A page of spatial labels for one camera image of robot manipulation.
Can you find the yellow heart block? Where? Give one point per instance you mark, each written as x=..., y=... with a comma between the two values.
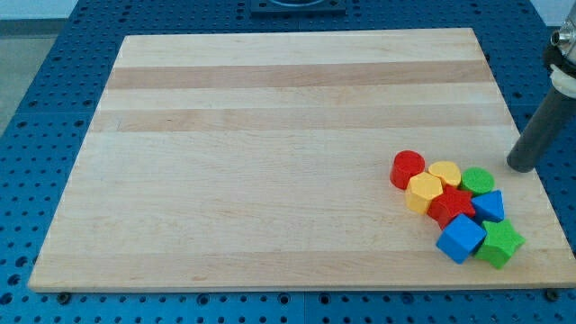
x=448, y=172

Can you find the red star block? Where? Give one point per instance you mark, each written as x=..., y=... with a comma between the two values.
x=450, y=204

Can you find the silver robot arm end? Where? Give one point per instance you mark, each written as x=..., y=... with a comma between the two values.
x=559, y=56

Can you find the blue cube block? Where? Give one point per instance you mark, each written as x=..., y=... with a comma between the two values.
x=460, y=238

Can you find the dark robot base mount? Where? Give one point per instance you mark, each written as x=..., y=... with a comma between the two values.
x=269, y=7

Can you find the red cylinder block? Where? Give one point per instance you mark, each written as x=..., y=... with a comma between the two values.
x=405, y=165

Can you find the green cylinder block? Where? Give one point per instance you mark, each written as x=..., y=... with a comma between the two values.
x=477, y=181

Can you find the yellow hexagon block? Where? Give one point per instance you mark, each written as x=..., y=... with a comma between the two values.
x=421, y=190

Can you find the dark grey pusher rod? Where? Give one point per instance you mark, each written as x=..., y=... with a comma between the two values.
x=544, y=126

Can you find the green star block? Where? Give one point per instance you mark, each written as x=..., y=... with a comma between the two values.
x=500, y=244

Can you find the light wooden board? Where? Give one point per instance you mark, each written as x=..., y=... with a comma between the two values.
x=261, y=161

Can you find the blue triangle block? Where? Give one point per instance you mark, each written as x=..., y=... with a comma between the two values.
x=489, y=207

